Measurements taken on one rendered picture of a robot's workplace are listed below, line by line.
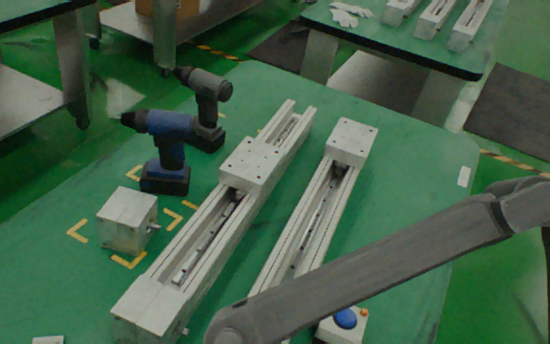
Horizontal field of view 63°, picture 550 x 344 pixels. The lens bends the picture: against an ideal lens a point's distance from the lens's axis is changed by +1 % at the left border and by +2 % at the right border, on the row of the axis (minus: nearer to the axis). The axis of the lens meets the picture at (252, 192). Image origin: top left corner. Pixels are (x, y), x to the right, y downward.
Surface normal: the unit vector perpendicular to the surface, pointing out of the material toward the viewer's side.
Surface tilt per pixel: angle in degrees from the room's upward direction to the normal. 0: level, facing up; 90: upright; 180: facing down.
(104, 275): 0
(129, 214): 0
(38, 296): 0
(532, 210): 46
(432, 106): 90
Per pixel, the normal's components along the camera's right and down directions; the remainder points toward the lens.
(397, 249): -0.05, -0.11
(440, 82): -0.47, 0.53
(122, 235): -0.25, 0.62
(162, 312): 0.14, -0.74
